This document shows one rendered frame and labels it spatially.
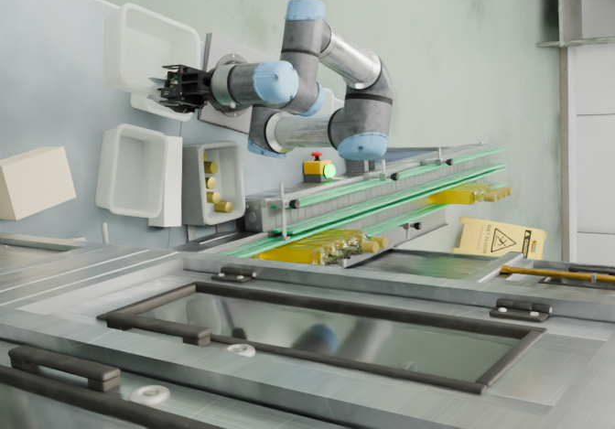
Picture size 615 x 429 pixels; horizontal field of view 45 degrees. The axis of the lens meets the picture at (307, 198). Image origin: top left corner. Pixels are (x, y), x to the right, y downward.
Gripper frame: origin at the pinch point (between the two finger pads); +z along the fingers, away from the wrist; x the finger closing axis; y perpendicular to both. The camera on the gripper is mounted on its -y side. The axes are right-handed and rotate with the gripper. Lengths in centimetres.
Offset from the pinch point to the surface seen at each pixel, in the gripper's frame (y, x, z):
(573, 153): -657, -60, 97
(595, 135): -655, -77, 76
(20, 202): 11.5, 24.4, 27.2
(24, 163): 11.3, 15.9, 27.2
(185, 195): -44, 20, 33
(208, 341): 47, 38, -61
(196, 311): 38, 37, -50
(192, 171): -42, 13, 29
